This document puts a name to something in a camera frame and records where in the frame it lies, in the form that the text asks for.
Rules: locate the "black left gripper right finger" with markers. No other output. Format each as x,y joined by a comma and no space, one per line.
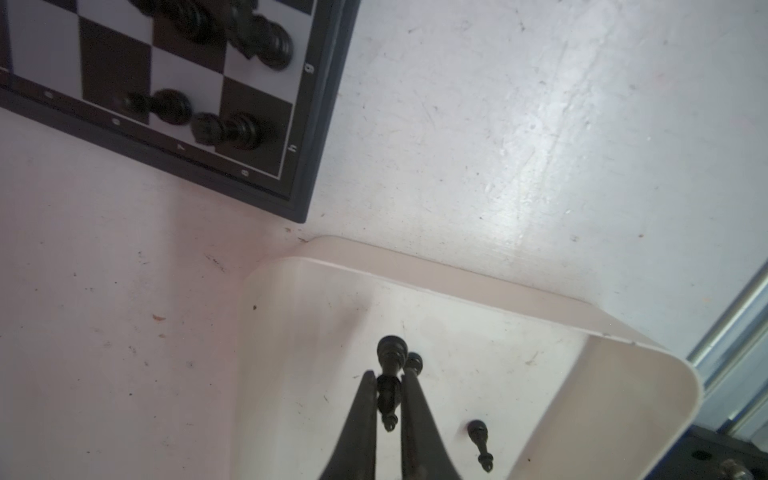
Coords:
423,454

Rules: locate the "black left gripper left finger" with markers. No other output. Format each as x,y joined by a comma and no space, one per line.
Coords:
354,456

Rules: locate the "black chess piece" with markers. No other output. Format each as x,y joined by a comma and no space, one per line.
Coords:
392,352

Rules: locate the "white plastic tray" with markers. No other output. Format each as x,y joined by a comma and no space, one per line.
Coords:
566,390

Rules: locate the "black and grey chessboard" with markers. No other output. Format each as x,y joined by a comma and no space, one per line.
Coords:
235,96

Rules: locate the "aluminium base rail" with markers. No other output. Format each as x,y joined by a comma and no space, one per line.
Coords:
731,360

